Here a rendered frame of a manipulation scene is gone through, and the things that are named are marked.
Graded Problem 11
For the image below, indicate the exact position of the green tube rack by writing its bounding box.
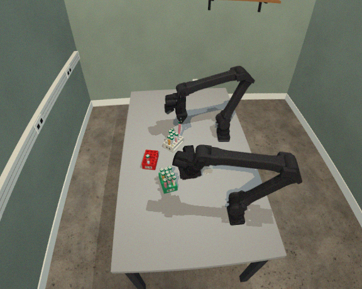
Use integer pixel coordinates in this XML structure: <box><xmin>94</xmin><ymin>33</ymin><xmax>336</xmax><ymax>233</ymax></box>
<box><xmin>158</xmin><ymin>173</ymin><xmax>178</xmax><ymax>194</ymax></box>

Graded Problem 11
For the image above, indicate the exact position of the red block with round holes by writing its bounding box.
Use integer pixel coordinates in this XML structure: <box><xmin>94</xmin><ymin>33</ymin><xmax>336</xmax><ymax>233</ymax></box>
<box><xmin>142</xmin><ymin>150</ymin><xmax>158</xmax><ymax>170</ymax></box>

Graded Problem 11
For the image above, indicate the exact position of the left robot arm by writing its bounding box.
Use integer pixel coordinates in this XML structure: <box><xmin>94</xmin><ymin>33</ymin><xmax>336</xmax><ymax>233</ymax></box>
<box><xmin>172</xmin><ymin>144</ymin><xmax>302</xmax><ymax>226</ymax></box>

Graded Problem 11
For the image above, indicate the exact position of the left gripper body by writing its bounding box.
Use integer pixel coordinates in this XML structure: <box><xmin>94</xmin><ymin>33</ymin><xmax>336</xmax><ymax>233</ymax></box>
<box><xmin>178</xmin><ymin>167</ymin><xmax>202</xmax><ymax>180</ymax></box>

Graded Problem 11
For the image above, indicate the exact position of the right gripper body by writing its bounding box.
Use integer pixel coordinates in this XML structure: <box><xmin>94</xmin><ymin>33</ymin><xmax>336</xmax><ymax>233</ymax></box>
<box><xmin>176</xmin><ymin>105</ymin><xmax>187</xmax><ymax>117</ymax></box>

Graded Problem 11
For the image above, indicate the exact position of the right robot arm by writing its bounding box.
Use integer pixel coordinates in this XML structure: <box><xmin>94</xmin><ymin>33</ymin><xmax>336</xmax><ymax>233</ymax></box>
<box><xmin>165</xmin><ymin>66</ymin><xmax>255</xmax><ymax>140</ymax></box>

